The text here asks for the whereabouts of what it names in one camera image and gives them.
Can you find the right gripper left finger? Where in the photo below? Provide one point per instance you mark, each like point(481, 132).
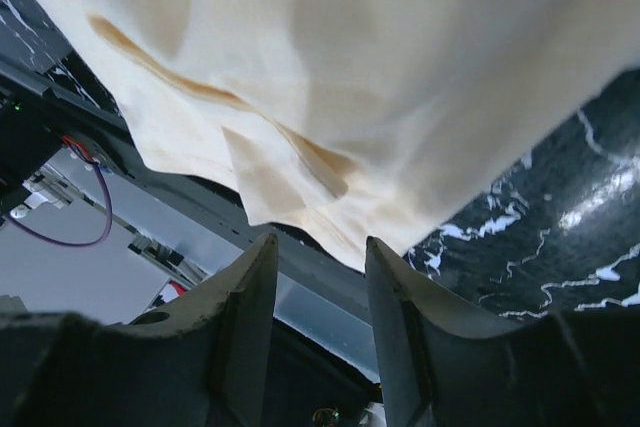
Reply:
point(199, 360)

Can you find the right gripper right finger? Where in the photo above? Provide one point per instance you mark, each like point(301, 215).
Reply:
point(444, 361)

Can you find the peach t shirt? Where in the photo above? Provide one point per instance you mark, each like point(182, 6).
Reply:
point(348, 118)

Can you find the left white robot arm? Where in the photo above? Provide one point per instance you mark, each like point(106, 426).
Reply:
point(31, 134)

